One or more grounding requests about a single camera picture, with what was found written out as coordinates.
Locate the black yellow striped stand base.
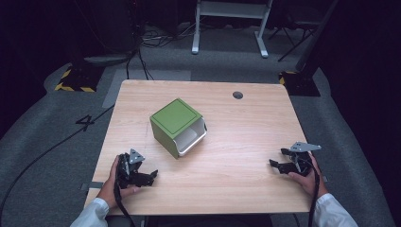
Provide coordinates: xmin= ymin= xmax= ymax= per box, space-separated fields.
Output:
xmin=54 ymin=63 xmax=105 ymax=94
xmin=278 ymin=70 xmax=322 ymax=97

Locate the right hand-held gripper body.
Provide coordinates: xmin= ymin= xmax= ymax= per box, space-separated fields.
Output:
xmin=285 ymin=141 xmax=323 ymax=177

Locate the person's right hand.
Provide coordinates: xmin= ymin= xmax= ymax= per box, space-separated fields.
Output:
xmin=288 ymin=152 xmax=329 ymax=200

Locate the right hand-held gripper black cable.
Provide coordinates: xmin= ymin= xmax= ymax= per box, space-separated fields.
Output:
xmin=306 ymin=159 xmax=322 ymax=227

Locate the black tripod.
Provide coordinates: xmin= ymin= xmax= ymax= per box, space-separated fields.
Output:
xmin=268 ymin=17 xmax=320 ymax=62

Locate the white drawer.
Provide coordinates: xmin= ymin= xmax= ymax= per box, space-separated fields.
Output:
xmin=174 ymin=117 xmax=208 ymax=158

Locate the green storage box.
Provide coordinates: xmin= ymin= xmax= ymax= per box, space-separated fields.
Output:
xmin=149 ymin=97 xmax=208 ymax=160

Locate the bundle of floor cables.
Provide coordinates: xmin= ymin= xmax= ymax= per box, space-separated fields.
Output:
xmin=138 ymin=24 xmax=198 ymax=49

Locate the grey slanted stand pole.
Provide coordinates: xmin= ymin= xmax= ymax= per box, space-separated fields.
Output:
xmin=295 ymin=0 xmax=340 ymax=74

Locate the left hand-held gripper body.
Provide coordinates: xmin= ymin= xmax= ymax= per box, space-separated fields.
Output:
xmin=116 ymin=148 xmax=149 ymax=190

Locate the hand-held gripper black cable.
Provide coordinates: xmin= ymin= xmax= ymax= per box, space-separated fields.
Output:
xmin=113 ymin=181 xmax=137 ymax=227
xmin=306 ymin=159 xmax=322 ymax=227

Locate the white metal stand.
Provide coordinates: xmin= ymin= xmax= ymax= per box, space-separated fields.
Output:
xmin=191 ymin=0 xmax=274 ymax=59

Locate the person's left hand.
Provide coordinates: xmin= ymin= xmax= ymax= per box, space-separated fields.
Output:
xmin=96 ymin=155 xmax=143 ymax=209

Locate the long black floor cable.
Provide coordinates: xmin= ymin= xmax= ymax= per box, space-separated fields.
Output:
xmin=0 ymin=103 xmax=115 ymax=223

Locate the left hand-held gripper black cable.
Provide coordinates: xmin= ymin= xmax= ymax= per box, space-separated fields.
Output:
xmin=113 ymin=181 xmax=137 ymax=227

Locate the grey tape strip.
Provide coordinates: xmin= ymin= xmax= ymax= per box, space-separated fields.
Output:
xmin=79 ymin=181 xmax=105 ymax=192

